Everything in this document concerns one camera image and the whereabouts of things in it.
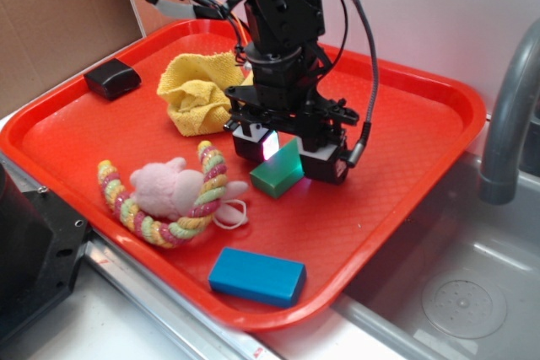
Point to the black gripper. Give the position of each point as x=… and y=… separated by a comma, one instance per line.
x=284, y=96

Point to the green rectangular block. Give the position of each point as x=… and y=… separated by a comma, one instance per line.
x=278, y=174

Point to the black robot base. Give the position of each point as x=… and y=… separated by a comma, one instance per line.
x=42, y=244

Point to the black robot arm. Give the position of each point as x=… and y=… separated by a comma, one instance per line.
x=282, y=25

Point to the blue rectangular block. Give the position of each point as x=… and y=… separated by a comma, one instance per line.
x=262, y=278

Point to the black clip block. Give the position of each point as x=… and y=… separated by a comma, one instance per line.
x=112, y=79

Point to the yellow crumpled cloth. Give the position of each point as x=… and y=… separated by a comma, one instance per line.
x=193, y=87

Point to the pink plush toy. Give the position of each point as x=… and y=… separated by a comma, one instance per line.
x=168, y=191

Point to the red plastic tray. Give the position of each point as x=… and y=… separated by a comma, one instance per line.
x=422, y=123

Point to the grey faucet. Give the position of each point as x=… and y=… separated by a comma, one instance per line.
x=512, y=143

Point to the grey sink basin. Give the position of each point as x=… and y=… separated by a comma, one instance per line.
x=451, y=230

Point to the sink drain cover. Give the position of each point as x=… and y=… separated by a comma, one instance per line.
x=464, y=306

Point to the brown cardboard panel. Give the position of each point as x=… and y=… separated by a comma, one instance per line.
x=45, y=42

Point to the multicolour rope toy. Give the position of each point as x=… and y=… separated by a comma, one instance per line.
x=163, y=234

